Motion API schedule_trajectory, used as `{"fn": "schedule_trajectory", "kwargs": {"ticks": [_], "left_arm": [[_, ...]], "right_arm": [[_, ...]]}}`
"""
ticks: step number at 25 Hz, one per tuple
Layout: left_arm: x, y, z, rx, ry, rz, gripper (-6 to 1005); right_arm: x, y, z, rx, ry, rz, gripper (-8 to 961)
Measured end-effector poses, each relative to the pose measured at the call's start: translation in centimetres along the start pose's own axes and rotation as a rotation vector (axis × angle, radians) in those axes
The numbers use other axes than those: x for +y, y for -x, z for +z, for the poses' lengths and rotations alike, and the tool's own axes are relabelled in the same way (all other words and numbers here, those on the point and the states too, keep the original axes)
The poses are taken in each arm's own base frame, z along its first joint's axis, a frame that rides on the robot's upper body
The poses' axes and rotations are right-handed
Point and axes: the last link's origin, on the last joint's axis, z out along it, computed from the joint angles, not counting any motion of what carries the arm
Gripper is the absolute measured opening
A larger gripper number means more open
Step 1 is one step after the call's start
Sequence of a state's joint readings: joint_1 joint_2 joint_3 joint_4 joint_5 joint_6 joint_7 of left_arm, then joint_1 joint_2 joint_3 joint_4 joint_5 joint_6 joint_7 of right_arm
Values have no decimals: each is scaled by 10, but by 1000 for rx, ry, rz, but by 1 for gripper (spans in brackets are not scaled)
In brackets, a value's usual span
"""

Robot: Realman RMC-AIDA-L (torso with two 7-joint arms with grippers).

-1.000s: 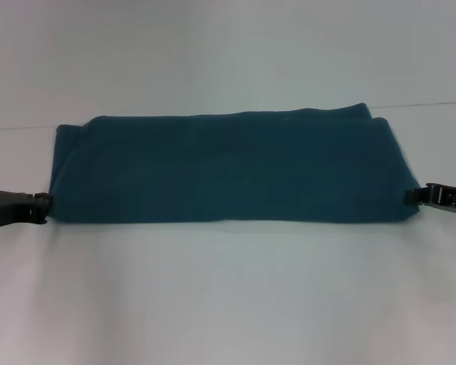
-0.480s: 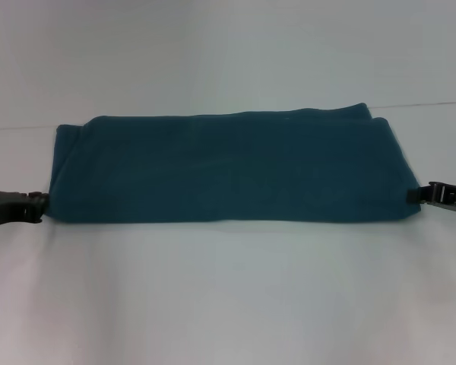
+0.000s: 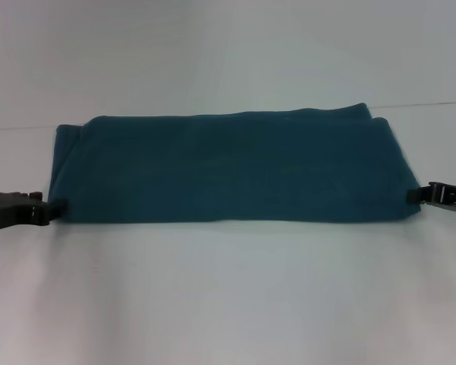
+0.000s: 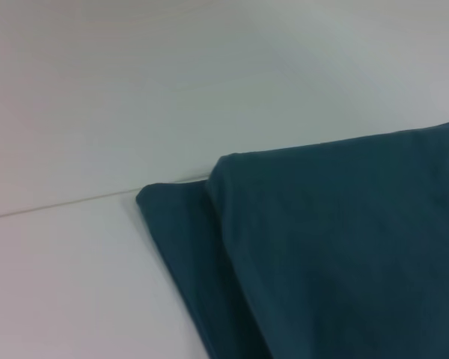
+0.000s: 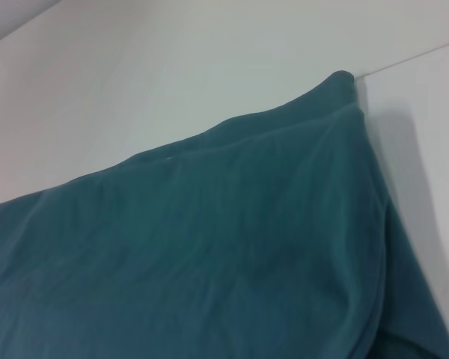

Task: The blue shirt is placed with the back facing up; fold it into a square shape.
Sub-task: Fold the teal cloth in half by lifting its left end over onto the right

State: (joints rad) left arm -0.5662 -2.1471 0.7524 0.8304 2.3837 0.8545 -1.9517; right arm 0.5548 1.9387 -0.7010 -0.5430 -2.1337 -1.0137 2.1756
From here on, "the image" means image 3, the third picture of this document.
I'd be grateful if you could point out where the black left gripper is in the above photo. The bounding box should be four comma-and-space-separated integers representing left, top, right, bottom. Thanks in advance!
0, 191, 68, 235

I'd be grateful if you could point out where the teal blue t-shirt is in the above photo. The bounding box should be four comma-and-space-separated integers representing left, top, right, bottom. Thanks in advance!
49, 101, 423, 224

